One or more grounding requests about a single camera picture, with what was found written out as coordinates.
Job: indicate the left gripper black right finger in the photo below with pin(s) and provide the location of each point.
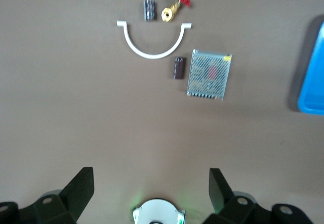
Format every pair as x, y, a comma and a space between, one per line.
220, 191

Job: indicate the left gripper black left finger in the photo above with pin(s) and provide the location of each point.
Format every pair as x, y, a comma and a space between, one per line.
78, 191

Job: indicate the brown electrolytic capacitor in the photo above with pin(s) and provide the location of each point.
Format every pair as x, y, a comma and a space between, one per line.
179, 68

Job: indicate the blue plastic tray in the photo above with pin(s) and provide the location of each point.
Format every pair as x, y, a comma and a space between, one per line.
314, 82

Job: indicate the metal mesh power supply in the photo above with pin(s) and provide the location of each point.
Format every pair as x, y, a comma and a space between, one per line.
208, 75

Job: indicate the white semicircular pipe clamp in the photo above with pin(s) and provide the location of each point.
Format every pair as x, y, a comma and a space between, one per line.
152, 54

